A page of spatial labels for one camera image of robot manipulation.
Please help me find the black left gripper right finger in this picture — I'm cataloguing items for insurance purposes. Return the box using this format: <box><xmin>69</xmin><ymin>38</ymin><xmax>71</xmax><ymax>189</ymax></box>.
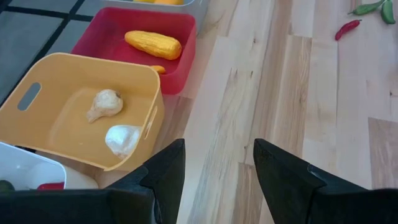
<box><xmin>252</xmin><ymin>138</ymin><xmax>327</xmax><ymax>224</ymax></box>

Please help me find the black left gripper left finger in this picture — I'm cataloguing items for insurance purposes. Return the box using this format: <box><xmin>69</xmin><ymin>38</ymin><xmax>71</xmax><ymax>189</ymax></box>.
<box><xmin>107</xmin><ymin>139</ymin><xmax>187</xmax><ymax>224</ymax></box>

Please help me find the white garlic bulb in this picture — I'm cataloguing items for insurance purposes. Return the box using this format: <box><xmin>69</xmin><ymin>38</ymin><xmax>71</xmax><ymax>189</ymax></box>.
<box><xmin>104</xmin><ymin>124</ymin><xmax>144</xmax><ymax>160</ymax></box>

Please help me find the beige garlic bulb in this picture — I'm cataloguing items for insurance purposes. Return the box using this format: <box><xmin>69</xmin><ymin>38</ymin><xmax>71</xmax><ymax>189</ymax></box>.
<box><xmin>86</xmin><ymin>89</ymin><xmax>124</xmax><ymax>124</ymax></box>

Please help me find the red chili pepper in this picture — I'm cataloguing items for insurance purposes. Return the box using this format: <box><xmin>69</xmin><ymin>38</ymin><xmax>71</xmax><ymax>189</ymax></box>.
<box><xmin>36</xmin><ymin>182</ymin><xmax>65</xmax><ymax>191</ymax></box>
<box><xmin>334</xmin><ymin>19</ymin><xmax>363</xmax><ymax>42</ymax></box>

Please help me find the green cucumber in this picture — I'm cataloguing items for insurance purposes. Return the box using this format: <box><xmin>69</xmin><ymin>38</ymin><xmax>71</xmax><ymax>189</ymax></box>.
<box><xmin>0</xmin><ymin>179</ymin><xmax>16</xmax><ymax>192</ymax></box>

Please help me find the orange lemon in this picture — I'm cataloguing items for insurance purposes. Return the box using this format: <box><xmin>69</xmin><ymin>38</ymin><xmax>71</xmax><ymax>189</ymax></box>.
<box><xmin>154</xmin><ymin>0</ymin><xmax>185</xmax><ymax>6</ymax></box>

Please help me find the green chili pepper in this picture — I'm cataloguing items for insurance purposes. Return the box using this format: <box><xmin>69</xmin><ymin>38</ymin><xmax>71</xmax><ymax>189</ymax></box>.
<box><xmin>347</xmin><ymin>0</ymin><xmax>386</xmax><ymax>16</ymax></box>
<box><xmin>380</xmin><ymin>0</ymin><xmax>397</xmax><ymax>25</ymax></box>

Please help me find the yellow plastic basket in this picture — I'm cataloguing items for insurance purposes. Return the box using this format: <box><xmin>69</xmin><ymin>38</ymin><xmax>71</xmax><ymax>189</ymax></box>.
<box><xmin>0</xmin><ymin>52</ymin><xmax>165</xmax><ymax>172</ymax></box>

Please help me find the white plastic basket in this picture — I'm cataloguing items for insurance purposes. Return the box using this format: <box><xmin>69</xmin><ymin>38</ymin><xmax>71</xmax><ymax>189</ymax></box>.
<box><xmin>0</xmin><ymin>141</ymin><xmax>100</xmax><ymax>191</ymax></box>

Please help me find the red plastic basket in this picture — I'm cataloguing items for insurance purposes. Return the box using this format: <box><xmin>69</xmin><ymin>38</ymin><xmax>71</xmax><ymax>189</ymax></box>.
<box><xmin>70</xmin><ymin>6</ymin><xmax>198</xmax><ymax>96</ymax></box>

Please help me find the grey plastic basket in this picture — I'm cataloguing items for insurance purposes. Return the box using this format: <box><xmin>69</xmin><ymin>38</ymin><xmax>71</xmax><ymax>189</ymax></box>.
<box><xmin>101</xmin><ymin>0</ymin><xmax>210</xmax><ymax>35</ymax></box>

